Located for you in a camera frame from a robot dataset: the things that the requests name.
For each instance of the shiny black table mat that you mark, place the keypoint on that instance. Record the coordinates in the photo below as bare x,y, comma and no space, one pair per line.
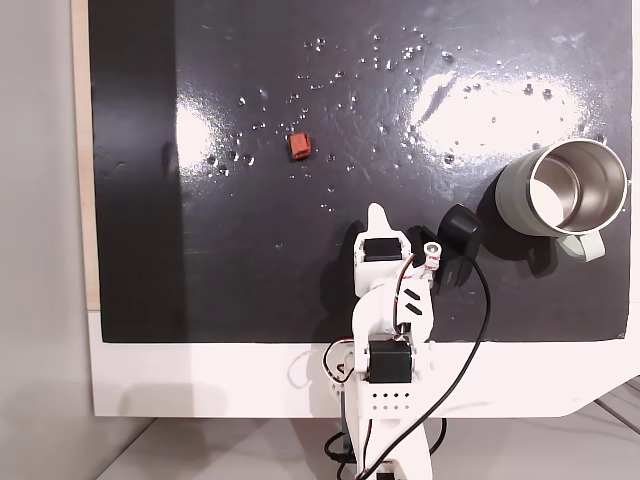
300,275

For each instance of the grey-green steel mug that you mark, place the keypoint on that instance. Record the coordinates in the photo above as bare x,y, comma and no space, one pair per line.
515,200

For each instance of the red cube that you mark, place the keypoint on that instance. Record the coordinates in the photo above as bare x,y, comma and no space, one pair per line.
299,146

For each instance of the black oval camera box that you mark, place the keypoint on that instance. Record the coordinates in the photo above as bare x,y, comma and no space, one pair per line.
457,230

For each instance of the pale wooden board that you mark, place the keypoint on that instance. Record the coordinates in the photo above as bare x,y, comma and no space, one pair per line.
80,150

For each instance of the white roll with red print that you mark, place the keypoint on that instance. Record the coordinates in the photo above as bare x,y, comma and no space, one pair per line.
432,252

